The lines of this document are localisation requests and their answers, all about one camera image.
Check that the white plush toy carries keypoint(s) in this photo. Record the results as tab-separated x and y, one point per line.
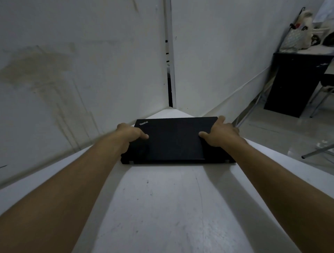
305	17

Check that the metal chair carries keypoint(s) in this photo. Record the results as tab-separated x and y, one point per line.
323	90

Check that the person's right hand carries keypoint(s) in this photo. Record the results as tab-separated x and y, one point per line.
221	134

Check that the person's left thumb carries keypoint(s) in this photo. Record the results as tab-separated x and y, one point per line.
141	135

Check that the person's left hand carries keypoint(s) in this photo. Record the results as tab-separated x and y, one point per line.
129	133

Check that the black helmet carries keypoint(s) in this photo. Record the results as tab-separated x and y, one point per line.
329	40

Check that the person's right thumb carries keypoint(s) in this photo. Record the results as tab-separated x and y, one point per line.
206	136

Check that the metal chair leg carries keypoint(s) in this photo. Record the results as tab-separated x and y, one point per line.
317	152

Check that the black laptop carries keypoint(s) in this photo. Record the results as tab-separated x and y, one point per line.
173	139

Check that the black cabinet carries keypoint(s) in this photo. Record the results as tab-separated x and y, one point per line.
294	83

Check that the white mesh bag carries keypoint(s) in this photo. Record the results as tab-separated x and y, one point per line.
293	39

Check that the person's left forearm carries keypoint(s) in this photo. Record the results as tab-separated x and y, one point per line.
62	198

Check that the person's right forearm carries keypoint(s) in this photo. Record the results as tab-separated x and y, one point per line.
284	192

